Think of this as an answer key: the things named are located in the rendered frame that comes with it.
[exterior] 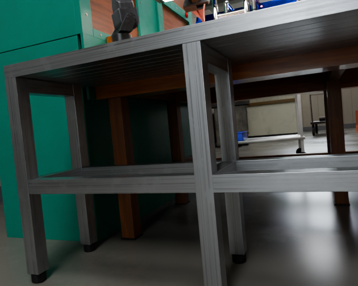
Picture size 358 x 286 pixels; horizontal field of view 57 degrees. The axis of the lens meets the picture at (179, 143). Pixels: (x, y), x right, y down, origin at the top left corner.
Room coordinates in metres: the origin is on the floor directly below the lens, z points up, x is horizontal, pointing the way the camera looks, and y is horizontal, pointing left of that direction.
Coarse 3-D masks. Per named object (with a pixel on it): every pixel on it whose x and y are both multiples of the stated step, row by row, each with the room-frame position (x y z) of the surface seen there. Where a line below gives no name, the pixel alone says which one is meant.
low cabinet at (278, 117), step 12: (252, 108) 7.23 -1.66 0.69; (264, 108) 7.13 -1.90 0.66; (276, 108) 7.03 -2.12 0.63; (288, 108) 6.94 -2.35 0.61; (252, 120) 7.23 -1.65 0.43; (264, 120) 7.13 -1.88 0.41; (276, 120) 7.04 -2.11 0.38; (288, 120) 6.95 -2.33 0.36; (252, 132) 7.24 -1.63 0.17; (264, 132) 7.14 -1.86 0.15; (276, 132) 7.05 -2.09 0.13; (288, 132) 6.95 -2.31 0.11
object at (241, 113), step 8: (216, 104) 5.97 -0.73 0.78; (240, 104) 5.89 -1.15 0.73; (248, 104) 6.14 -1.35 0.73; (216, 112) 6.00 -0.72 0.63; (240, 112) 5.91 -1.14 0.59; (216, 120) 6.00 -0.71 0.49; (240, 120) 5.92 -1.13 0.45; (216, 128) 6.02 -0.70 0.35; (240, 128) 5.92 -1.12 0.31; (216, 136) 6.02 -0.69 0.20; (240, 144) 5.67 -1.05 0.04
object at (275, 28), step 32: (320, 0) 0.66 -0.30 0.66; (352, 0) 0.64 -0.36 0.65; (160, 32) 0.80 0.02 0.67; (192, 32) 0.77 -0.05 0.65; (224, 32) 0.74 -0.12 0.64; (256, 32) 0.74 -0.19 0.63; (288, 32) 0.77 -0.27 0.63; (320, 32) 0.79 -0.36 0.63; (352, 32) 0.82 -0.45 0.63; (32, 64) 0.96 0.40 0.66; (64, 64) 0.92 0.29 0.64; (96, 64) 0.92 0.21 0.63; (128, 64) 0.96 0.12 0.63; (160, 64) 1.00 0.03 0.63
